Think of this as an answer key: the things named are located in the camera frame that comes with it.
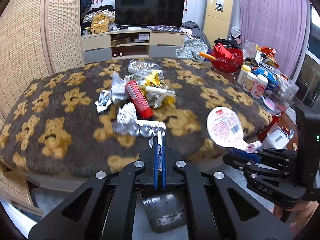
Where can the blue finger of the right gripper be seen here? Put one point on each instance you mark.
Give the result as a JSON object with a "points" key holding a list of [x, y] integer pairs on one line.
{"points": [[244, 156]]}

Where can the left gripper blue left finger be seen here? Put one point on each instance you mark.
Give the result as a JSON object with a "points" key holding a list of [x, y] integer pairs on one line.
{"points": [[155, 147]]}

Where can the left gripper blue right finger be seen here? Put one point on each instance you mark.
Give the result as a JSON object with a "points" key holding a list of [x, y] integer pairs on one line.
{"points": [[164, 169]]}

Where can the silver foil wrapper strip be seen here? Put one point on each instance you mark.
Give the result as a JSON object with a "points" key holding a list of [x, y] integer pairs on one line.
{"points": [[139, 128]]}

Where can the round white cup lid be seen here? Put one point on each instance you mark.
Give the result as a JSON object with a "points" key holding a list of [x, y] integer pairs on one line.
{"points": [[225, 129]]}

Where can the red cylindrical snack tube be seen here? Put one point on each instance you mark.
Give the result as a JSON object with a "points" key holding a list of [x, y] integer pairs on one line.
{"points": [[142, 107]]}

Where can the silver foil wrapper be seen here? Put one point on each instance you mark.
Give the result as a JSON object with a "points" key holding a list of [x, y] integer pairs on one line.
{"points": [[127, 114]]}

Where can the yellow snack wrapper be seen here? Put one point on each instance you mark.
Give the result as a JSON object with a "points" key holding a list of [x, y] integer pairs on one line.
{"points": [[156, 92]]}

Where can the blue white wrapper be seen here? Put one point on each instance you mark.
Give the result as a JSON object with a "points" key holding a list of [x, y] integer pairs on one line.
{"points": [[103, 102]]}

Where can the dark grey trash bin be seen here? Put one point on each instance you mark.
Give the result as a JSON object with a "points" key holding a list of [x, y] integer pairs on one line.
{"points": [[165, 211]]}

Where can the clear plastic bag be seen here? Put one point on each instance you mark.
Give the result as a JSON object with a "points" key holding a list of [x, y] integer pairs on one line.
{"points": [[143, 68]]}

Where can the person's right hand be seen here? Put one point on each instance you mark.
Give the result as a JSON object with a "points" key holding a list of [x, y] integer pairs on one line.
{"points": [[304, 210]]}

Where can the white storage box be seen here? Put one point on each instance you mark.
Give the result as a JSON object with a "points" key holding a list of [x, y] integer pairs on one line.
{"points": [[275, 138]]}

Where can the white pink wipes canister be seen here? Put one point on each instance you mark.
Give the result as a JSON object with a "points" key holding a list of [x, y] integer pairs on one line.
{"points": [[259, 86]]}

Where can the brown teddy bear blanket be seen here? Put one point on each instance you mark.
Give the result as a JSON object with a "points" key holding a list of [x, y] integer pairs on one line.
{"points": [[100, 116]]}

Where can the white bottle yellow cap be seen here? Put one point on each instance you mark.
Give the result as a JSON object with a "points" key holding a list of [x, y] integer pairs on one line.
{"points": [[245, 69]]}

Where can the red gift bag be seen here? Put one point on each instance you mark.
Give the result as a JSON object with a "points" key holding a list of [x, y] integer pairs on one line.
{"points": [[227, 60]]}

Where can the camouflage cloth bundle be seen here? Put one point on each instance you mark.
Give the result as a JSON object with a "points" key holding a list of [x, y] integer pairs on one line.
{"points": [[192, 49]]}

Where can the beige tv cabinet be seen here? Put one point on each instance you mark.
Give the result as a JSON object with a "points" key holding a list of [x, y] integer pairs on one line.
{"points": [[130, 44]]}

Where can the black flat screen television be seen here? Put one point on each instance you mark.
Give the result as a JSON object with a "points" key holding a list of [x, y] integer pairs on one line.
{"points": [[149, 12]]}

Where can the tall cardboard box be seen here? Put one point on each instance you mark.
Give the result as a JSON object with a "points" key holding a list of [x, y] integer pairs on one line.
{"points": [[218, 19]]}

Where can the purple curtain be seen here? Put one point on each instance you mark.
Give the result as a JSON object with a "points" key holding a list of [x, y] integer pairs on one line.
{"points": [[278, 24]]}

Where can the woven bamboo screen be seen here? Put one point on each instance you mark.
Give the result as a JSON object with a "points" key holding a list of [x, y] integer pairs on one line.
{"points": [[38, 38]]}

